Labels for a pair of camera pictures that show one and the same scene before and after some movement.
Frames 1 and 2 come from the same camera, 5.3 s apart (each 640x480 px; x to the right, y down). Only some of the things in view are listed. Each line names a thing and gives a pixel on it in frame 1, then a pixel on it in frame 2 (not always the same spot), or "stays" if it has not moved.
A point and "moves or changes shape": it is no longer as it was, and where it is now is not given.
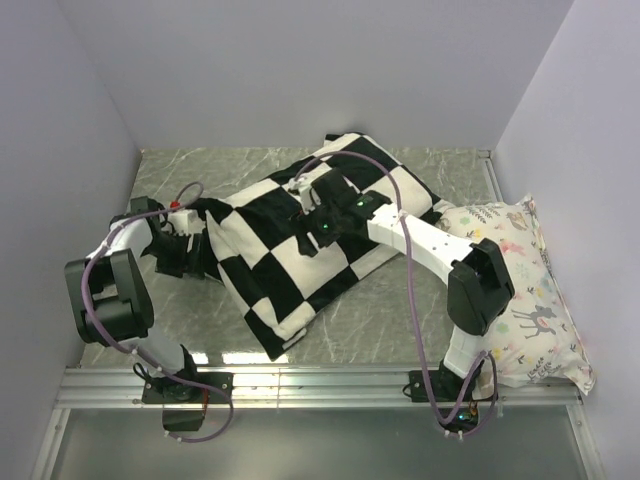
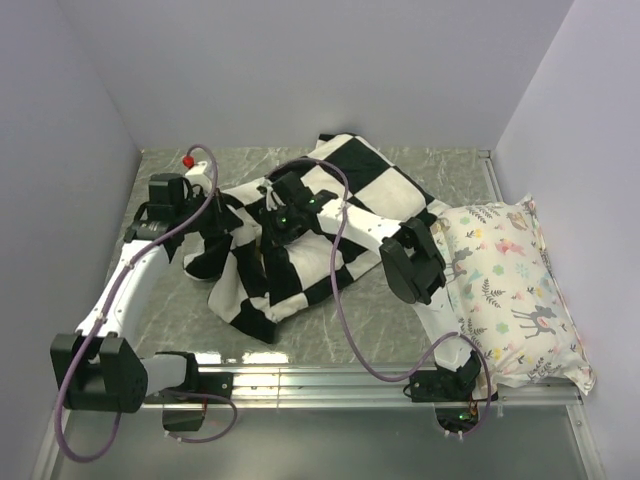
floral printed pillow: x=537 y=339 stays
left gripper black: x=187 y=261 to x=223 y=218
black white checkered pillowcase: x=251 y=238 moves or changes shape
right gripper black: x=306 y=245 to x=271 y=237
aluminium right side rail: x=486 y=156 stays
